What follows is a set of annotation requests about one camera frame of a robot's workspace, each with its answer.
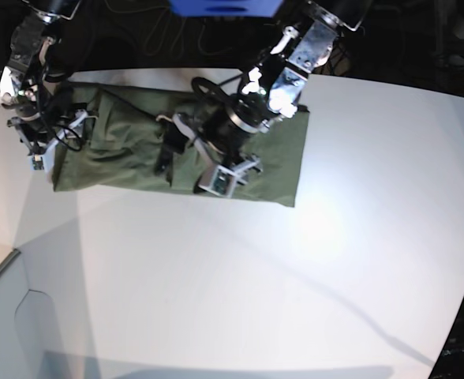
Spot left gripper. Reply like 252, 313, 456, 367
154, 113, 263, 197

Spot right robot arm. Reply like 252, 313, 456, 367
0, 1, 98, 174

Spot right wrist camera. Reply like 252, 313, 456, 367
28, 151, 54, 174

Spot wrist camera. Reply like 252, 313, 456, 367
28, 151, 54, 174
198, 165, 236, 198

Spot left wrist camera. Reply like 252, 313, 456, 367
198, 165, 236, 198

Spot tangled background cables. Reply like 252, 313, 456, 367
140, 15, 225, 56

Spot olive green t-shirt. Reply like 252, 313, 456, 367
51, 82, 310, 207

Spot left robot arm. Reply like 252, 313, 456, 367
154, 1, 372, 198

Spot blue box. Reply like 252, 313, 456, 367
169, 0, 283, 17

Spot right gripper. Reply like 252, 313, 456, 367
7, 109, 98, 161

